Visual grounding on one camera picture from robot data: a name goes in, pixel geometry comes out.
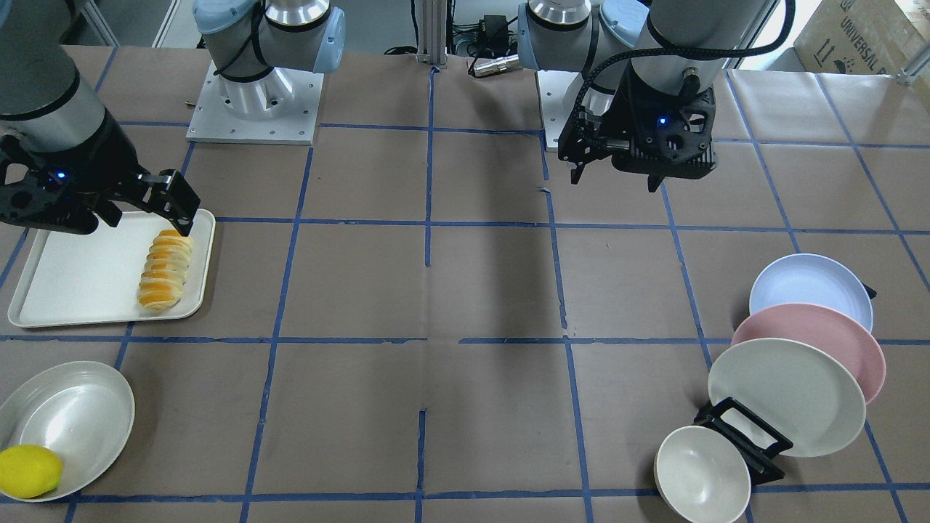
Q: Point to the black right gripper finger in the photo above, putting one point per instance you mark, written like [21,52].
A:
[169,195]

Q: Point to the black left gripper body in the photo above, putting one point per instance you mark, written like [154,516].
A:
[631,109]

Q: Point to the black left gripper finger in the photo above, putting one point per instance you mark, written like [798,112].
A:
[654,182]
[577,171]

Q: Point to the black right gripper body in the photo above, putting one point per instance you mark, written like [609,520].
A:
[107,161]

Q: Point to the orange striped bread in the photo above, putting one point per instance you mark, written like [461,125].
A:
[165,271]

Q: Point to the blue plate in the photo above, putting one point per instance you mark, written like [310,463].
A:
[812,279]

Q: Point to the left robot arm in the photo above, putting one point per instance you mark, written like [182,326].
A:
[647,70]

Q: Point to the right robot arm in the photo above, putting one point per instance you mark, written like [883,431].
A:
[46,102]

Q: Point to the white shallow bowl plate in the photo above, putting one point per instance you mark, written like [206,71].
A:
[82,411]

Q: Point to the pink plate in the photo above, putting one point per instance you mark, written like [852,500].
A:
[831,331]

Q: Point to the cream white plate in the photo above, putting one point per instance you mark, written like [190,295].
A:
[799,390]

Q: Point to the white rectangular tray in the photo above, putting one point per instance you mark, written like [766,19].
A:
[84,279]

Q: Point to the silver cylindrical connector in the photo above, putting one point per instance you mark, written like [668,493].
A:
[496,66]

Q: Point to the cardboard box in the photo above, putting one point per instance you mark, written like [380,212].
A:
[863,37]

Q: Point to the yellow lemon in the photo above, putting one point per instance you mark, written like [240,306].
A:
[28,471]

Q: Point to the small white bowl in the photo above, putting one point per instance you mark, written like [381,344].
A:
[701,475]

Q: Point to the black dish rack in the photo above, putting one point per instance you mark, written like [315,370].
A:
[759,443]

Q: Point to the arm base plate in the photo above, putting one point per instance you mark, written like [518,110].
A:
[557,90]
[278,109]

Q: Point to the aluminium frame post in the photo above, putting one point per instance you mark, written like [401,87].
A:
[433,19]

